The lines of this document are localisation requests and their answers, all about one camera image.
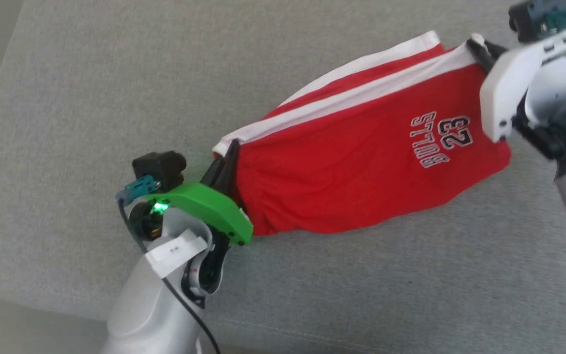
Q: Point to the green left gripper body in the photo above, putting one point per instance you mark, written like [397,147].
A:
[209,206]

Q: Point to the grey fabric sofa seat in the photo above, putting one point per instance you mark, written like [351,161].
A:
[116,98]

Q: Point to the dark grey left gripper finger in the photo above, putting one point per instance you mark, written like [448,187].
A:
[232,169]
[215,174]

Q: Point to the white paper label tag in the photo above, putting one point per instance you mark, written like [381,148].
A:
[175,253]

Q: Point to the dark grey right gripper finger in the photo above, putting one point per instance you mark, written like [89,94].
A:
[489,54]

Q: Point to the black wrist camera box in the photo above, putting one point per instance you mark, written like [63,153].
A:
[162,167]
[533,19]

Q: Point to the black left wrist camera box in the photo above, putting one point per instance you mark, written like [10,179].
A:
[162,167]

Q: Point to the red basketball shorts white stripes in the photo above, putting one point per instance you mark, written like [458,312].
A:
[352,162]

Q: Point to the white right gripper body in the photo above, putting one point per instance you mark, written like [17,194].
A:
[509,88]

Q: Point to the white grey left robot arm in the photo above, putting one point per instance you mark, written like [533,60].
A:
[150,305]

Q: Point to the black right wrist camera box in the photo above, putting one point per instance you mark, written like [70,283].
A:
[533,19]

